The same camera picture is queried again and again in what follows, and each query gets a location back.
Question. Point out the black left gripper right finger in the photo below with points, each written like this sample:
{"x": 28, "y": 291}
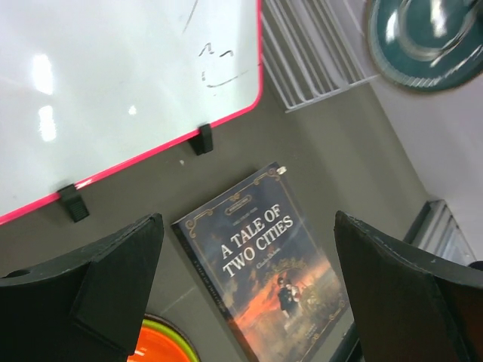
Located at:
{"x": 408, "y": 304}

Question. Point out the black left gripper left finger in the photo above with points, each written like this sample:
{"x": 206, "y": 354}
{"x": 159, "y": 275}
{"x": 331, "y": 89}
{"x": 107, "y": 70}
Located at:
{"x": 85, "y": 305}

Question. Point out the lime green plate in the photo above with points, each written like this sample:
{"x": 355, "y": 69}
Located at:
{"x": 173, "y": 332}

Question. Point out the orange plate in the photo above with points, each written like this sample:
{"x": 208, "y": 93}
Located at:
{"x": 153, "y": 346}

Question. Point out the dark teal ceramic plate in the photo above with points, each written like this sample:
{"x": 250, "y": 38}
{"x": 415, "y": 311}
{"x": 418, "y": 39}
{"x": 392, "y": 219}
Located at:
{"x": 425, "y": 46}

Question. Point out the black whiteboard stand foot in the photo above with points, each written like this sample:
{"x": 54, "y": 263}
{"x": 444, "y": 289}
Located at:
{"x": 73, "y": 203}
{"x": 202, "y": 143}

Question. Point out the Tale of Two Cities book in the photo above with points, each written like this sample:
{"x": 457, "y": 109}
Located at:
{"x": 254, "y": 250}

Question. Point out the pink framed whiteboard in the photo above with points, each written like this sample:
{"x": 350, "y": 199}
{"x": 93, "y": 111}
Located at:
{"x": 89, "y": 88}

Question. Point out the aluminium frame rail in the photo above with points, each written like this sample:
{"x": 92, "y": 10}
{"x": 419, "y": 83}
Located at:
{"x": 436, "y": 231}

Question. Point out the white wire dish rack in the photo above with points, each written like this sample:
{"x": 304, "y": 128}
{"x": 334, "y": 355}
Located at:
{"x": 313, "y": 50}

